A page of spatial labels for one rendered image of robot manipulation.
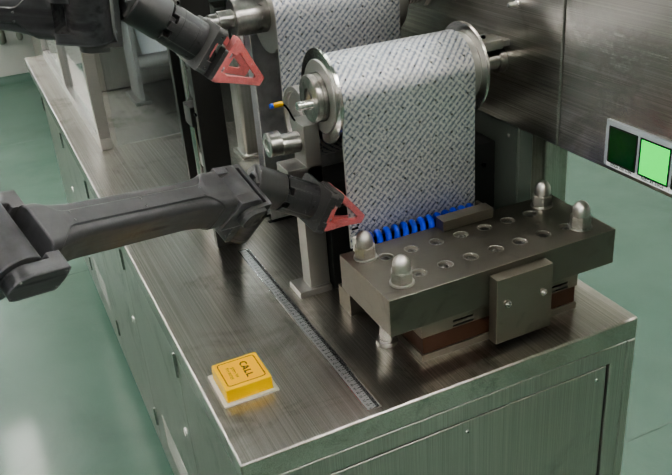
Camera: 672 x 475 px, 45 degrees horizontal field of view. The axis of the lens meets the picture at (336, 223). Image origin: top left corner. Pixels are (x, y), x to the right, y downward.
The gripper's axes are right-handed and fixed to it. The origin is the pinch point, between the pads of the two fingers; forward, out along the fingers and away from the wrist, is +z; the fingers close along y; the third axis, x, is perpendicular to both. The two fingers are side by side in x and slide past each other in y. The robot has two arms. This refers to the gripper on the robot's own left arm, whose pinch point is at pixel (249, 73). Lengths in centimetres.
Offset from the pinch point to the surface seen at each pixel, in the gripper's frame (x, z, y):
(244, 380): -37.0, 15.8, 17.3
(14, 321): -132, 52, -183
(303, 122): -2.2, 14.0, -4.4
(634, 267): 12, 220, -92
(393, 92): 9.0, 19.5, 4.5
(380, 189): -4.6, 27.1, 4.8
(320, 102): 1.9, 11.2, 2.0
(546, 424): -22, 60, 31
